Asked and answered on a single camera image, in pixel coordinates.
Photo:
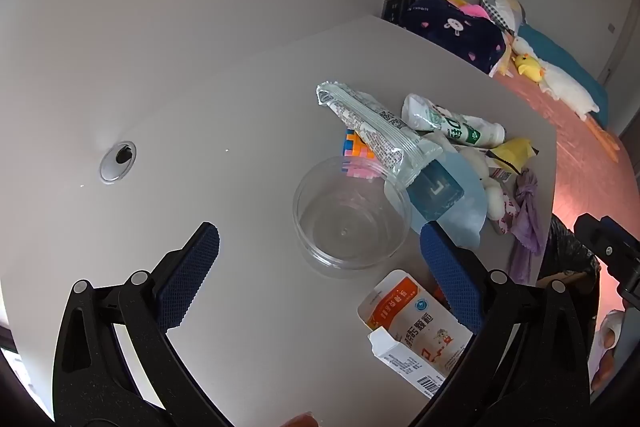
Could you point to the yellow wrapper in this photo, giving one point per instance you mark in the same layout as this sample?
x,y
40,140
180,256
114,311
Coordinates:
x,y
515,152

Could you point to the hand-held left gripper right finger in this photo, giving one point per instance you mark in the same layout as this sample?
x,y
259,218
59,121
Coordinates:
x,y
450,277

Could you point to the white plush toy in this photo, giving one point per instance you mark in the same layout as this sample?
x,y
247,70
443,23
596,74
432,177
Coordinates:
x,y
492,202

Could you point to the purple cloth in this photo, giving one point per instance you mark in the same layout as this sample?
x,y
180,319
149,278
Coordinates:
x,y
530,227

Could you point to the person's right hand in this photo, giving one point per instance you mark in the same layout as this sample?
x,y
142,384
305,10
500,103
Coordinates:
x,y
606,357

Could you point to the silver snack wrapper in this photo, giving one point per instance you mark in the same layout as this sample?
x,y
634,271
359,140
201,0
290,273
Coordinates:
x,y
372,127

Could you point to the yellow duck plush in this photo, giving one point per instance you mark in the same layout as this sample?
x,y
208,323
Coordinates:
x,y
530,67

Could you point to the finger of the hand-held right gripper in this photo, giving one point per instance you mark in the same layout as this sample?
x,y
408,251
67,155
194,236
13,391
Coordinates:
x,y
607,239

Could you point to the white goose plush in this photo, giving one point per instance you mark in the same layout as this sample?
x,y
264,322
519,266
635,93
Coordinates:
x,y
567,89

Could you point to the orange and white carton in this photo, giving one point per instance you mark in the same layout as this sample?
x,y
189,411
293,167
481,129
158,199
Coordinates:
x,y
415,322

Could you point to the colourful toy cube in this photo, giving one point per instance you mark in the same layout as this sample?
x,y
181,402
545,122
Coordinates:
x,y
357,152

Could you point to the white bottle with green label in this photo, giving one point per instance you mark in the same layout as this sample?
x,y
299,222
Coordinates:
x,y
465,124

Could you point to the red and white printed wrapper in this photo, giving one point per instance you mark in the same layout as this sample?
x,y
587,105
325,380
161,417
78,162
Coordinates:
x,y
509,214

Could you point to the checkered pillow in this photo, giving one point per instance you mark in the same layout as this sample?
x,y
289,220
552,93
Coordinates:
x,y
502,9

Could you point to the navy printed blanket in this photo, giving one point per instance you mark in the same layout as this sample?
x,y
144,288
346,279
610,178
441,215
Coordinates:
x,y
450,34

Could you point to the light blue plastic sheet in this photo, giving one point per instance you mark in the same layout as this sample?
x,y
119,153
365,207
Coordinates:
x,y
467,212

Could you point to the teal square packet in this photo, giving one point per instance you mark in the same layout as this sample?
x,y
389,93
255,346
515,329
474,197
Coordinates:
x,y
435,194

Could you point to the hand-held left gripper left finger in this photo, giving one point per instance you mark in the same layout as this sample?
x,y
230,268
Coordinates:
x,y
187,277

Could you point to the person's left hand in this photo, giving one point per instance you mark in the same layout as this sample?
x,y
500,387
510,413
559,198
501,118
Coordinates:
x,y
300,421

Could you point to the clear round plastic container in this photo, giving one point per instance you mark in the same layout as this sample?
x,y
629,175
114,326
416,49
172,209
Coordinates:
x,y
350,227

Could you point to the pink bed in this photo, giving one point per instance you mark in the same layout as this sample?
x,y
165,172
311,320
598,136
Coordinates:
x,y
565,152

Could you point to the pink cloth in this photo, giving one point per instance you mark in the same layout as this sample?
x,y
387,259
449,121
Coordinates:
x,y
472,9

